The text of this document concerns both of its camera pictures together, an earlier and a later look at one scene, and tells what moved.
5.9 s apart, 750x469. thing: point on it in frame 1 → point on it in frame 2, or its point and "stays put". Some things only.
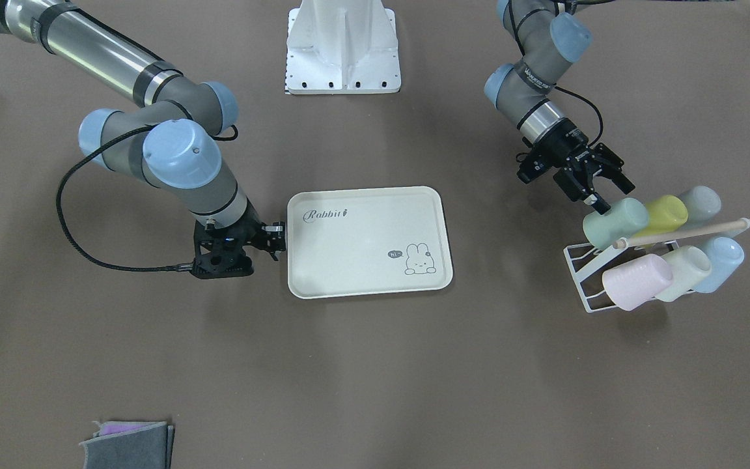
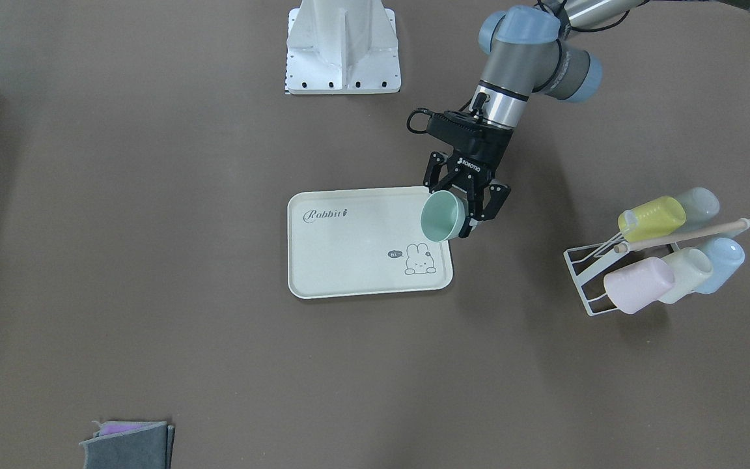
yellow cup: (665, 213) stays put
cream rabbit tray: (344, 243) stays put
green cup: (625, 219) → (443, 217)
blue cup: (726, 255) stays put
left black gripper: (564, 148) → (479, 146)
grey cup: (702, 203) stays put
